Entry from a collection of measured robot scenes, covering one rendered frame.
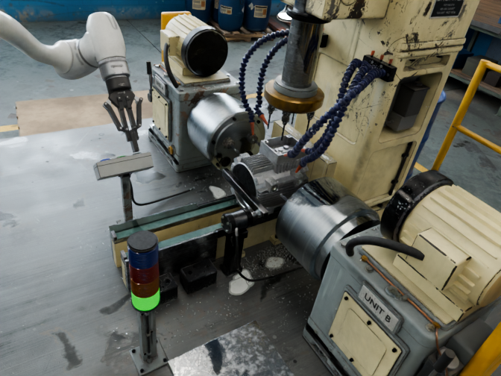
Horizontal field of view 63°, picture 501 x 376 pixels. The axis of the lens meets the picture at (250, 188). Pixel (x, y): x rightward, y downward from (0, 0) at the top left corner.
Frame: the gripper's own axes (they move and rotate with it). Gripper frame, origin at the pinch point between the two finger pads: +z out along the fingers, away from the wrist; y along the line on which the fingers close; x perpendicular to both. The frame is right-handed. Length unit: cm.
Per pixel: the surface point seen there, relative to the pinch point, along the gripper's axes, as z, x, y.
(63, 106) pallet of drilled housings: -74, 237, 14
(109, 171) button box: 8.4, -3.5, -10.3
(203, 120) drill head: -3.2, 2.5, 26.9
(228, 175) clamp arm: 18.4, -10.6, 24.7
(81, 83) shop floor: -113, 306, 46
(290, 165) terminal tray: 20, -23, 41
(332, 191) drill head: 30, -45, 37
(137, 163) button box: 7.7, -3.5, -1.5
